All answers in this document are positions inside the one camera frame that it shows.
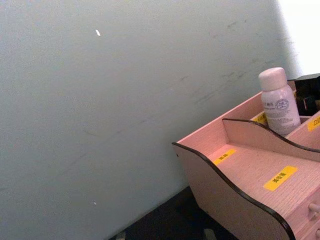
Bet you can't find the plain pale wall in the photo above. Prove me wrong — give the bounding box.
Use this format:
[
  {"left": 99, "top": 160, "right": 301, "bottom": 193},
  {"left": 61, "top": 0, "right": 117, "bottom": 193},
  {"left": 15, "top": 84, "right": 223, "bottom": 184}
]
[{"left": 0, "top": 0, "right": 320, "bottom": 240}]

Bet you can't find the small white plastic bottle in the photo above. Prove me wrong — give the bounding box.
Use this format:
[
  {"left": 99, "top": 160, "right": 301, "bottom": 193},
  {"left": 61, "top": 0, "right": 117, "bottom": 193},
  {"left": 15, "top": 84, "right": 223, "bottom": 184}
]
[{"left": 257, "top": 67, "right": 302, "bottom": 138}]

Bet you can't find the black box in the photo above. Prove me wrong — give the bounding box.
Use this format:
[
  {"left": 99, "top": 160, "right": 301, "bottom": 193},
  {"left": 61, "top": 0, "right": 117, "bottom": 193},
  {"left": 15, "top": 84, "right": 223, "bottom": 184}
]
[{"left": 293, "top": 73, "right": 320, "bottom": 117}]

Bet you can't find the pale wooden desk organizer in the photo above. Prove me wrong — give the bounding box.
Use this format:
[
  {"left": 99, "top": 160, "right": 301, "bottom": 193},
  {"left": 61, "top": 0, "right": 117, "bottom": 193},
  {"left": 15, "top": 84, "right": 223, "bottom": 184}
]
[{"left": 171, "top": 79, "right": 320, "bottom": 240}]

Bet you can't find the black table cloth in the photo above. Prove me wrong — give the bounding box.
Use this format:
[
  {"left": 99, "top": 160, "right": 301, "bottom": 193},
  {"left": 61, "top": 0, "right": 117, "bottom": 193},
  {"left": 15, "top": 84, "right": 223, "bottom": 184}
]
[{"left": 108, "top": 185, "right": 230, "bottom": 240}]

